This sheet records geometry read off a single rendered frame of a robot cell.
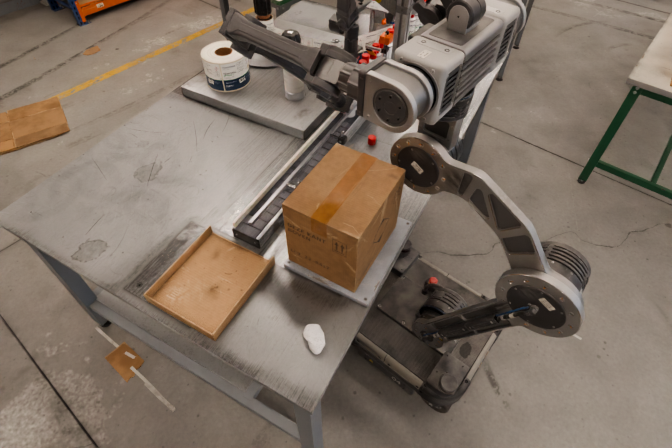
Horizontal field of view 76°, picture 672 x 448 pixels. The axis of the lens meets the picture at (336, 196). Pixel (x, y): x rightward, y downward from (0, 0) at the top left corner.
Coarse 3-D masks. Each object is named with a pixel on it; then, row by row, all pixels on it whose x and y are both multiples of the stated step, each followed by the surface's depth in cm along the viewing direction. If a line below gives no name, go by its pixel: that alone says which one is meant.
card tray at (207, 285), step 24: (216, 240) 145; (192, 264) 138; (216, 264) 138; (240, 264) 138; (264, 264) 138; (168, 288) 132; (192, 288) 132; (216, 288) 132; (240, 288) 132; (168, 312) 125; (192, 312) 127; (216, 312) 127; (216, 336) 121
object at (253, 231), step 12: (336, 120) 182; (348, 120) 182; (324, 132) 177; (336, 132) 177; (312, 144) 171; (324, 144) 172; (300, 156) 167; (312, 168) 162; (300, 180) 158; (288, 192) 154; (276, 204) 150; (252, 216) 146; (264, 216) 146; (240, 228) 142; (252, 228) 142
